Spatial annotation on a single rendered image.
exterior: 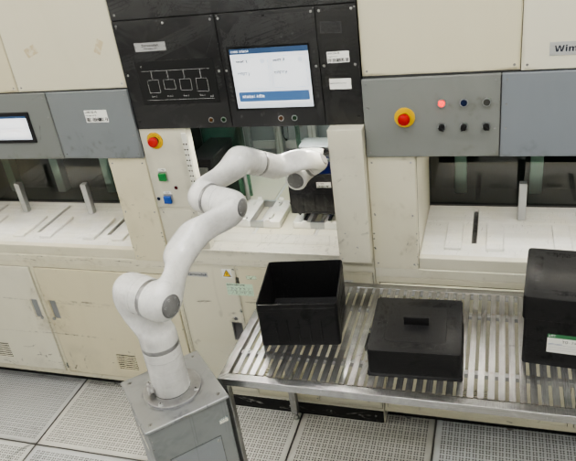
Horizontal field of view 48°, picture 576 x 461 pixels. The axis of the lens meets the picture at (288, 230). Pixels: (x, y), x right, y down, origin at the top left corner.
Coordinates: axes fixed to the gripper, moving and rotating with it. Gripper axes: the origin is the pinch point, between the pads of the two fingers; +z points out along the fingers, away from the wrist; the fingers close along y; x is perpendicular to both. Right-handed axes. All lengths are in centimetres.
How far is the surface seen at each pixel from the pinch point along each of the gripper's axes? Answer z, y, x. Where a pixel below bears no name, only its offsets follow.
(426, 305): -59, 49, -33
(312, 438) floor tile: -46, -3, -119
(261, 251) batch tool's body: -30.6, -18.5, -32.3
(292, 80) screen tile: -30.2, 3.1, 37.1
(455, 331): -72, 60, -33
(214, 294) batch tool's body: -31, -44, -55
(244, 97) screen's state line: -30.2, -15.2, 31.9
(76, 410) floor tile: -48, -124, -119
